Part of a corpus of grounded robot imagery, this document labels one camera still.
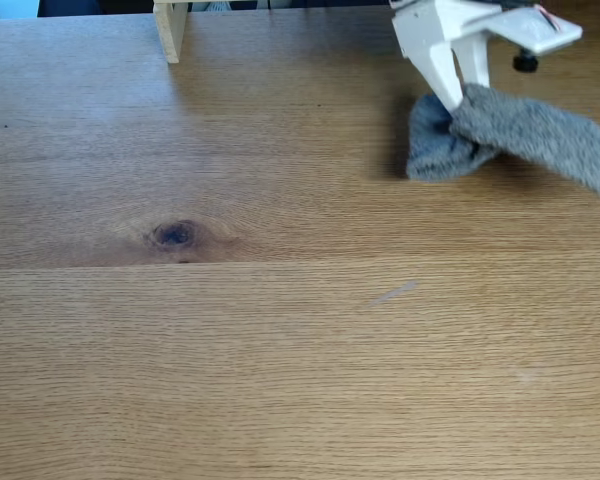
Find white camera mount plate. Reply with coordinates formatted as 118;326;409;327
482;6;584;74

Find pale wooden stand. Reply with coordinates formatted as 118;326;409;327
152;0;276;65

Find grey terry cleaning cloth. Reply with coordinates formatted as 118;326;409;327
405;82;600;203

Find light blue background object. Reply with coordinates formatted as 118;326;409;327
0;0;41;21

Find dark background furniture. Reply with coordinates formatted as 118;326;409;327
37;0;154;19

